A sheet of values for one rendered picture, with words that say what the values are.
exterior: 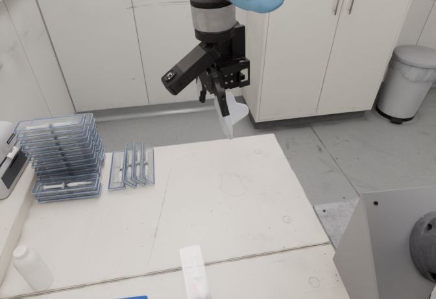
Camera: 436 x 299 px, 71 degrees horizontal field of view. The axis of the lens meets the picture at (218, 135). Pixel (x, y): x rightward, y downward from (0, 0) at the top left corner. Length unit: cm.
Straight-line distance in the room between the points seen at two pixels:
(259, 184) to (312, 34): 139
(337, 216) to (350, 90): 170
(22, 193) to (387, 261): 99
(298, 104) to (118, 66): 142
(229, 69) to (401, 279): 55
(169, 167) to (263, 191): 34
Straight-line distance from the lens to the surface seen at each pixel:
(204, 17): 52
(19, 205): 108
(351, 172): 231
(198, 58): 54
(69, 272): 93
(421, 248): 75
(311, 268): 89
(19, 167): 115
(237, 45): 57
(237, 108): 59
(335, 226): 99
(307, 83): 237
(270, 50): 213
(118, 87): 260
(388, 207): 74
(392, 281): 77
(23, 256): 83
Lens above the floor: 151
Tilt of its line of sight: 39 degrees down
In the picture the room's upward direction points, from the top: straight up
